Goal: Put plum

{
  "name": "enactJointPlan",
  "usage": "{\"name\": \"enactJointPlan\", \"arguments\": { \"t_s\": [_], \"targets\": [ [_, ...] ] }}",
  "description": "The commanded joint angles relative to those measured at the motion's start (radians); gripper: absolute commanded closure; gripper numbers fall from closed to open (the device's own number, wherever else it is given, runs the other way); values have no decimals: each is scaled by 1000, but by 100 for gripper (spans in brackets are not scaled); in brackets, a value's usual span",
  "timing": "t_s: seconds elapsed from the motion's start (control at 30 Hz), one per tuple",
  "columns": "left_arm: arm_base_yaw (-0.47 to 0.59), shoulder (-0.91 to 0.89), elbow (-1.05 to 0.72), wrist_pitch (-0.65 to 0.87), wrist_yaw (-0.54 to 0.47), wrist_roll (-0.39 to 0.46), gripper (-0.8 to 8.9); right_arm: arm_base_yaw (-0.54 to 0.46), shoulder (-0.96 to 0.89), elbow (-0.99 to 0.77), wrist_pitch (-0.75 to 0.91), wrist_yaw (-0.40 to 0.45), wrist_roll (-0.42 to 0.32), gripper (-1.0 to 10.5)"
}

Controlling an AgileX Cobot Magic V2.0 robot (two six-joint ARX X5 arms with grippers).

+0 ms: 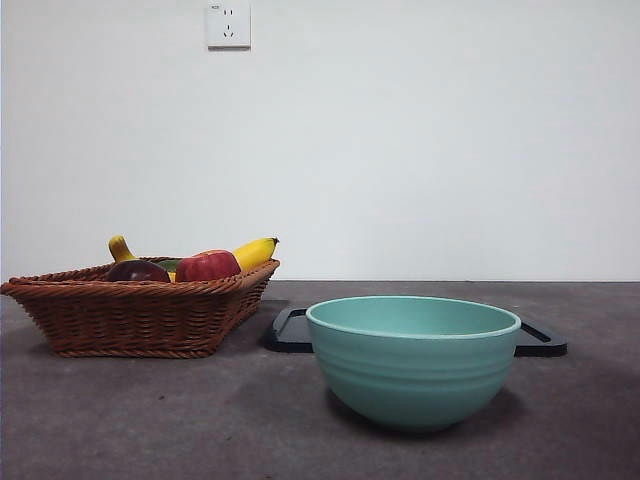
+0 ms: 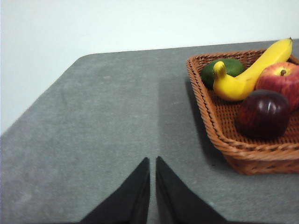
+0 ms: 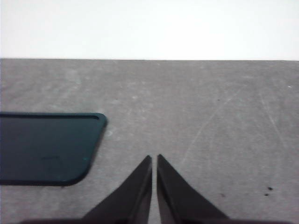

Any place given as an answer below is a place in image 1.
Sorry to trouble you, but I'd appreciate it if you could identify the teal ribbed bowl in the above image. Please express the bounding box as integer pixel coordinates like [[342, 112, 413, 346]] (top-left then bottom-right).
[[305, 294, 523, 434]]

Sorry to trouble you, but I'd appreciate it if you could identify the dark red plum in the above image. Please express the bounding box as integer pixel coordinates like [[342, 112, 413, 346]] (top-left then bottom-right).
[[103, 259, 172, 284]]

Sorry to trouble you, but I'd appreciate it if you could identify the yellow banana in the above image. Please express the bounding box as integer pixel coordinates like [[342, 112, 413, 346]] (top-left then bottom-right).
[[108, 234, 281, 284]]

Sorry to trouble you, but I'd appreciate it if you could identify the dark rectangular tray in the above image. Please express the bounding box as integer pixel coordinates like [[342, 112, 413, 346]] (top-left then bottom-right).
[[263, 305, 570, 358]]

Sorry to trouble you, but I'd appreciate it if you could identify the red apple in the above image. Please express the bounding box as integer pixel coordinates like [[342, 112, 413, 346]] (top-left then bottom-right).
[[174, 248, 243, 283]]

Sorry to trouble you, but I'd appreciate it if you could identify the brown wicker basket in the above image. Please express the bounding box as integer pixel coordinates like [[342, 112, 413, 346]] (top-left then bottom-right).
[[0, 257, 281, 359]]

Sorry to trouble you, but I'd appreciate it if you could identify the white wall socket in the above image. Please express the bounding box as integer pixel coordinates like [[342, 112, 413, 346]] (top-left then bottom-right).
[[207, 2, 252, 51]]

